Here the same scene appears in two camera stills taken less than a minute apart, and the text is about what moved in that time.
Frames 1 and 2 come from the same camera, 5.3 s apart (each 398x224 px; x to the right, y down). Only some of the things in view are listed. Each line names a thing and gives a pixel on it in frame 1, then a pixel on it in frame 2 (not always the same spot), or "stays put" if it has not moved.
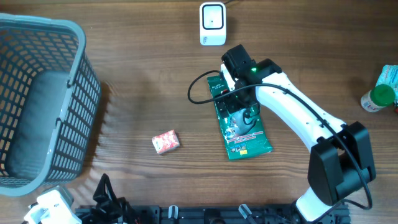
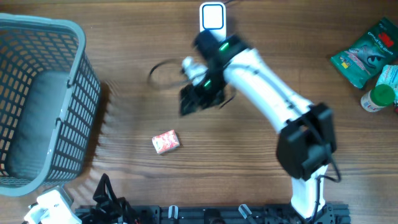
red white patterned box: [165, 142] stays put
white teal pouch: [389, 76] stays put
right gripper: [232, 105] -> [199, 93]
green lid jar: [379, 98] stays put
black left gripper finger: [105, 191] stays put
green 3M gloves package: [243, 133] -> [359, 63]
